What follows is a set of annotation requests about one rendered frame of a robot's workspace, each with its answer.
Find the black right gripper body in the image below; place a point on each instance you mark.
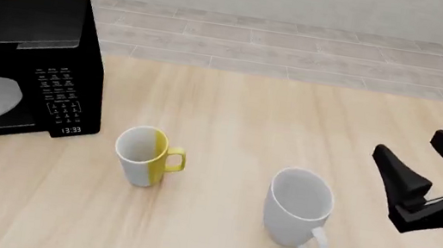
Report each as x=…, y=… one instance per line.
x=425, y=216

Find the yellow and white mug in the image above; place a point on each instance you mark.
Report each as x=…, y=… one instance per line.
x=146, y=165

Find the black microwave oven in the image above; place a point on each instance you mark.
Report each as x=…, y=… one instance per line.
x=23, y=21

